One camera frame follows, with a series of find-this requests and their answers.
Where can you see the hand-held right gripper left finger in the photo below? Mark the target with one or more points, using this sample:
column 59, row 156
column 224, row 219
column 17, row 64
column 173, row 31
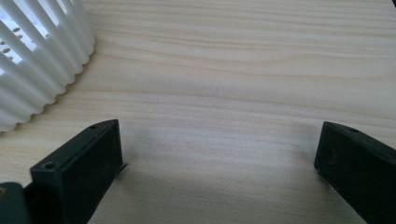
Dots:
column 77, row 174

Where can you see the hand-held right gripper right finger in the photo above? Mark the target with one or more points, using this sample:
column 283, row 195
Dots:
column 361, row 168

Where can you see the white slatted plastic basket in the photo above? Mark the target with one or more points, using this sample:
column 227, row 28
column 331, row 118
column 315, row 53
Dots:
column 40, row 62

